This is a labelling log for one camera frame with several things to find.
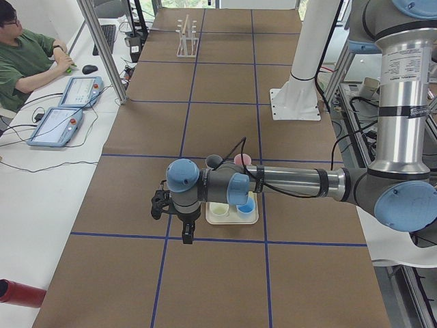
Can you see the red cylinder bottle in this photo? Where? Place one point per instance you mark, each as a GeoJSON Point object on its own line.
{"type": "Point", "coordinates": [15, 293]}

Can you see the pink plastic cup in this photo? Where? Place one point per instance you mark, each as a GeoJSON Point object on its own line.
{"type": "Point", "coordinates": [242, 159]}

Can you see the grey plastic cup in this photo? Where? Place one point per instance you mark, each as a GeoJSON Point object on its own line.
{"type": "Point", "coordinates": [213, 161]}

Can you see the aluminium frame post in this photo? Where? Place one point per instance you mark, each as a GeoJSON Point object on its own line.
{"type": "Point", "coordinates": [99, 39]}

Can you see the black keyboard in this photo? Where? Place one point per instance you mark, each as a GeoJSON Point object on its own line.
{"type": "Point", "coordinates": [109, 31]}

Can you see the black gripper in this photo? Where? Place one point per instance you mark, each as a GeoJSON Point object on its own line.
{"type": "Point", "coordinates": [186, 219]}

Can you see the cream plastic tray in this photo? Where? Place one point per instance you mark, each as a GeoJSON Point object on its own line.
{"type": "Point", "coordinates": [232, 218]}

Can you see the black computer mouse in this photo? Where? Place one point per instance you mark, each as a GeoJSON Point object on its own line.
{"type": "Point", "coordinates": [88, 69]}

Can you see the far blue teach pendant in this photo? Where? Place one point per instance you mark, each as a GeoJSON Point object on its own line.
{"type": "Point", "coordinates": [81, 92]}

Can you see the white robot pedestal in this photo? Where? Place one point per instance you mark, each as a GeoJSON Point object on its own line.
{"type": "Point", "coordinates": [297, 99]}

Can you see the near blue teach pendant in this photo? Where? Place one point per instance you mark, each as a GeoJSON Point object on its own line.
{"type": "Point", "coordinates": [56, 128]}

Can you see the cream plastic cup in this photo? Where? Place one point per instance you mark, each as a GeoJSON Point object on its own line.
{"type": "Point", "coordinates": [219, 209]}

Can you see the white wire cup rack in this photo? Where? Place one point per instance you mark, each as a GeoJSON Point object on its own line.
{"type": "Point", "coordinates": [188, 38]}

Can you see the person in green shirt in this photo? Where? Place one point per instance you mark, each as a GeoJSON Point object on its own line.
{"type": "Point", "coordinates": [29, 60]}

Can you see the blue plastic cup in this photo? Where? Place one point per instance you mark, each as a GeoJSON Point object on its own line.
{"type": "Point", "coordinates": [247, 210]}

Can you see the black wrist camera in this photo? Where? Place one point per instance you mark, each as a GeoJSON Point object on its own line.
{"type": "Point", "coordinates": [160, 202]}

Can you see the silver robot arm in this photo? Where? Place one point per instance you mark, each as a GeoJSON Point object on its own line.
{"type": "Point", "coordinates": [394, 188]}

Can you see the blue teach pendant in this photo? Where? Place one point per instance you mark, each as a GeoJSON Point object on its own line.
{"type": "Point", "coordinates": [81, 92]}
{"type": "Point", "coordinates": [56, 128]}

